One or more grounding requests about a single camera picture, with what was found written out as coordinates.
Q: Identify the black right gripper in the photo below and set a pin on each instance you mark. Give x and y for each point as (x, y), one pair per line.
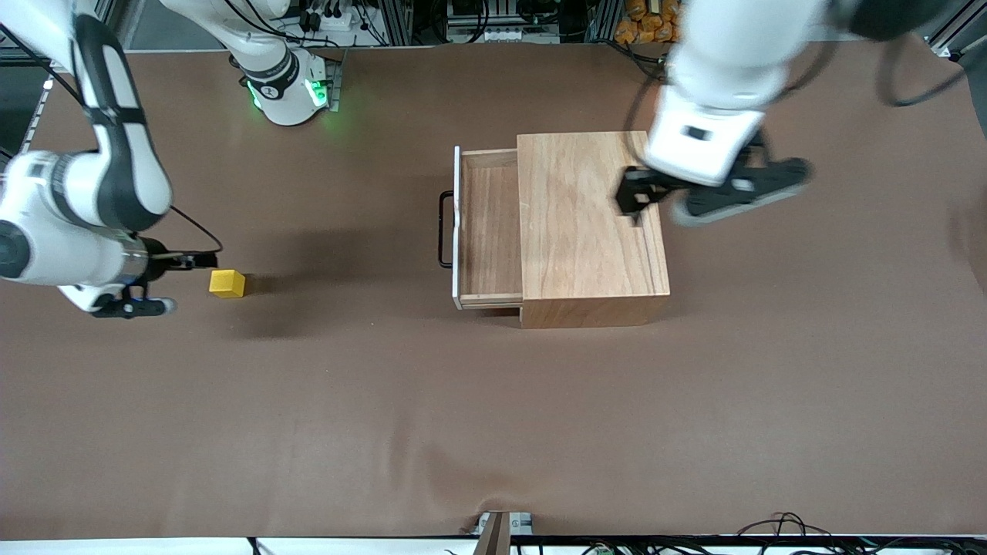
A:
(160, 260)

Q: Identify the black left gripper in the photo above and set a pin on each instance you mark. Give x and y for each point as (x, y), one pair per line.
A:
(646, 187)

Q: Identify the yellow cube block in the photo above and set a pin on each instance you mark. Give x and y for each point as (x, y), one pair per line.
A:
(226, 282)

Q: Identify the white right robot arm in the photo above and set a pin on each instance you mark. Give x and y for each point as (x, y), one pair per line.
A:
(69, 193)

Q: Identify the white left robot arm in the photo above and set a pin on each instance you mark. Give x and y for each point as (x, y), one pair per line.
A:
(732, 69)

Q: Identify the light wooden drawer cabinet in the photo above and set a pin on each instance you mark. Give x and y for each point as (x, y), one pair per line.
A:
(578, 254)

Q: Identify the orange lumpy objects pile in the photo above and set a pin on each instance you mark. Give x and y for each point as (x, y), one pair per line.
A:
(648, 23)

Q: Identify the brown table mat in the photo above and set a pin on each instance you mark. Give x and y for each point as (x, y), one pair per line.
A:
(347, 401)

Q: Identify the white power strip with plugs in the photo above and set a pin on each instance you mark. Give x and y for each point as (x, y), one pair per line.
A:
(331, 17)

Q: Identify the metal table edge bracket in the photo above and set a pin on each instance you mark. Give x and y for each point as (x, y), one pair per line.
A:
(501, 532)

